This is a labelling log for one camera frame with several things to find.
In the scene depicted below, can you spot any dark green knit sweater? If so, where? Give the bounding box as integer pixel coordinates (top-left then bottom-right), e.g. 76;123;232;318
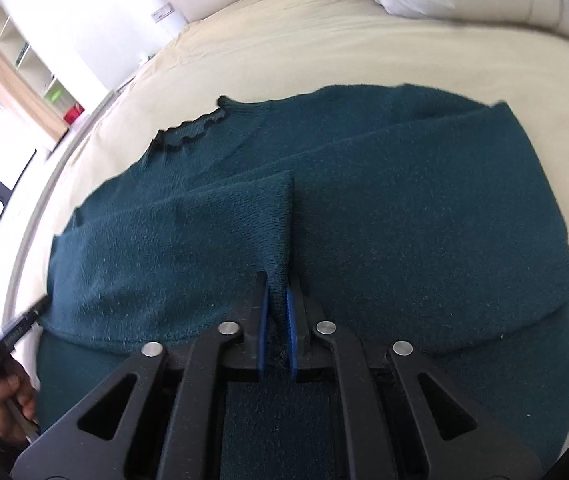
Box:
37;86;569;479

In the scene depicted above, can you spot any person's left hand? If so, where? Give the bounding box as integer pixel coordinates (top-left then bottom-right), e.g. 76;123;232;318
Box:
0;358;36;444

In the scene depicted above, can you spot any red box on shelf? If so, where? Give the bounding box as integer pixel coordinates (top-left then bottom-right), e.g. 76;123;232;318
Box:
63;103;85;126

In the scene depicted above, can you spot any beige curtain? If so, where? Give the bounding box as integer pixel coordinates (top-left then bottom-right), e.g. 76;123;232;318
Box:
0;51;68;151

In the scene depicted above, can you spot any green item on shelf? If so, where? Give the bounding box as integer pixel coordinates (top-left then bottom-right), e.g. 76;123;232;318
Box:
45;82;65;104

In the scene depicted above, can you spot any cream bed sheet mattress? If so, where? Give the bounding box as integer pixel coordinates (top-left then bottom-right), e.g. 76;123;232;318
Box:
1;0;569;351

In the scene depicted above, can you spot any wall socket plate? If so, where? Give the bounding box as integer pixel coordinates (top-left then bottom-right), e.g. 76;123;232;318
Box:
152;3;175;23

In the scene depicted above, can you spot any white wall shelf unit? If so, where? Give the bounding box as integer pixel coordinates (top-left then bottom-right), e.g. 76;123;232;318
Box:
0;4;82;119

